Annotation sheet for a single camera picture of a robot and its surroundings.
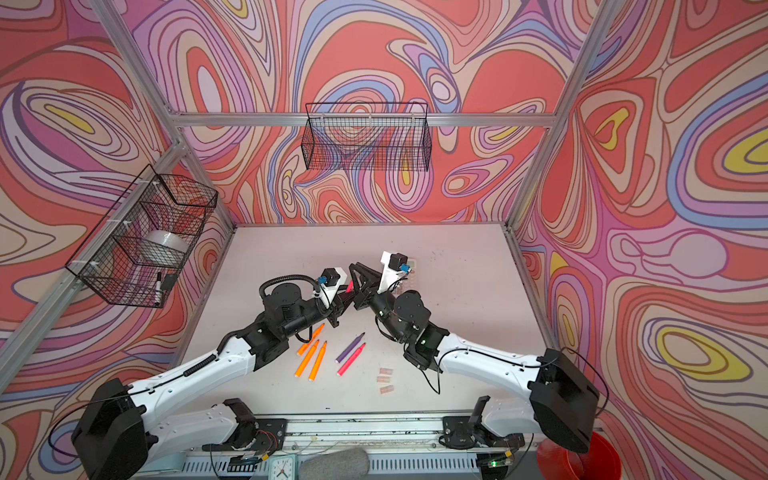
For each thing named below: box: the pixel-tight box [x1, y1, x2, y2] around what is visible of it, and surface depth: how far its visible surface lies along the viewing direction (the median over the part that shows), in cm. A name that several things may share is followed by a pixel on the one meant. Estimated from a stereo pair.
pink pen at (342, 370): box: [336, 342, 367, 376], surface depth 86 cm
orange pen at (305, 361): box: [294, 339, 320, 378], surface depth 86 cm
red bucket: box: [536, 432, 623, 480], surface depth 70 cm
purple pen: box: [335, 332, 365, 363], surface depth 88 cm
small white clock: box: [268, 454, 297, 480], surface depth 69 cm
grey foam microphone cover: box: [298, 448, 371, 480], surface depth 68 cm
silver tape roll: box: [144, 230, 190, 253], surface depth 75 cm
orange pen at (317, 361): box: [308, 340, 328, 381], surface depth 86 cm
